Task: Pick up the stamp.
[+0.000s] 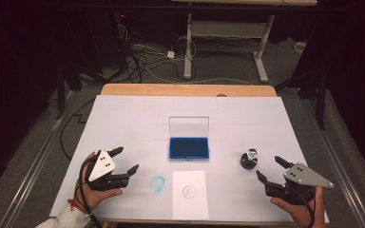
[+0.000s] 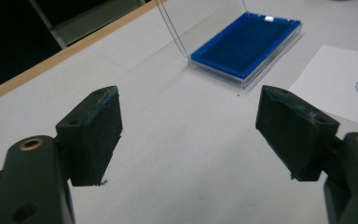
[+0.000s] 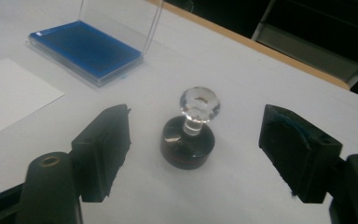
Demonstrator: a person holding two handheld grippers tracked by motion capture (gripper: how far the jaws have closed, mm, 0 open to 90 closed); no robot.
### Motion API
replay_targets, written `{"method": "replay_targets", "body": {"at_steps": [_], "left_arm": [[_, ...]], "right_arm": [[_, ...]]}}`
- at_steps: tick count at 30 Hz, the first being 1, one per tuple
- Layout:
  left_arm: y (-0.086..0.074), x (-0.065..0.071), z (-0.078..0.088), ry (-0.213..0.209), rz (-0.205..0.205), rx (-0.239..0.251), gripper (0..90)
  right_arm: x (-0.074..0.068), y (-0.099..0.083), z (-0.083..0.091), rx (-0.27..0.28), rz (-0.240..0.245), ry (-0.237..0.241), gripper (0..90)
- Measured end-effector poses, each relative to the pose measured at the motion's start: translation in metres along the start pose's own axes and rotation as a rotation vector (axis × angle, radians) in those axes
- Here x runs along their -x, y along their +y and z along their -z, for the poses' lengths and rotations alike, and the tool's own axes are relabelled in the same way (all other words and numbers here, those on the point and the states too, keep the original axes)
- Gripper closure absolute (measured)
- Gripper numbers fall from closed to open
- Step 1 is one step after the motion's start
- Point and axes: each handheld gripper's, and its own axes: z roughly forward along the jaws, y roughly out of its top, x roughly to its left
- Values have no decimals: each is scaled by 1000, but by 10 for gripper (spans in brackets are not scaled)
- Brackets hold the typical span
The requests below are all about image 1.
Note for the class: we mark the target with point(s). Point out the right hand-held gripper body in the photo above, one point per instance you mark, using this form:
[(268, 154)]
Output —
[(301, 177)]

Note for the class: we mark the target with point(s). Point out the person's right hand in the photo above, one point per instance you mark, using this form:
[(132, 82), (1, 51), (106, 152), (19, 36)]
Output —
[(301, 213)]

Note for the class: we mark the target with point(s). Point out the black metal stand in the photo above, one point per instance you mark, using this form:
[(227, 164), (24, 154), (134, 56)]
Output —
[(316, 91), (61, 85)]

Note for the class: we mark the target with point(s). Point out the person's left hand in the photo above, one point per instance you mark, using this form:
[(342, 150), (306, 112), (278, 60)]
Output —
[(90, 193)]

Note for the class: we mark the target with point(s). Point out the white paper sheet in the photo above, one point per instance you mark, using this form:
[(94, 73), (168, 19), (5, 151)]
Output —
[(190, 202)]

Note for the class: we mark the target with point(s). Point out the large white table cover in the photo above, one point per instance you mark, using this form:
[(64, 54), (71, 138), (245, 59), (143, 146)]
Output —
[(133, 126)]

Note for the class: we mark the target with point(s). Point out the white power adapter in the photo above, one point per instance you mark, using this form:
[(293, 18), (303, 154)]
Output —
[(170, 54)]

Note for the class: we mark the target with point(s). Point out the white desk frame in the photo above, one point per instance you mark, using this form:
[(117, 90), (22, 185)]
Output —
[(228, 30)]

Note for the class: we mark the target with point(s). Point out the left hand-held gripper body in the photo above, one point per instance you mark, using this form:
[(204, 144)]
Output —
[(103, 164)]

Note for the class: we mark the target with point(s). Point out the blue ink pad box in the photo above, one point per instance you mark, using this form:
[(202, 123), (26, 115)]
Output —
[(188, 147)]

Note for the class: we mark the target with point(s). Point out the black round stamp cap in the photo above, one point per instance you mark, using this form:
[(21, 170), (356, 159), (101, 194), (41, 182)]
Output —
[(248, 165)]

